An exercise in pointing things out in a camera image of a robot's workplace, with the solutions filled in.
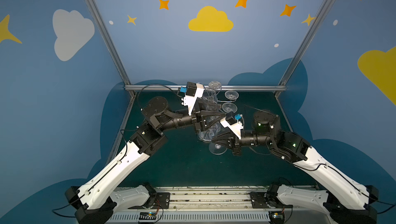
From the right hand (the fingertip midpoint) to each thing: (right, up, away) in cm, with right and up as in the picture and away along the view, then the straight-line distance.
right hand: (215, 137), depth 56 cm
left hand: (+1, +11, -8) cm, 14 cm away
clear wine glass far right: (+11, +17, +23) cm, 30 cm away
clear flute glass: (+1, -5, +1) cm, 5 cm away
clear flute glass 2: (+2, +23, +26) cm, 35 cm away
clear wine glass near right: (+7, +11, +13) cm, 19 cm away
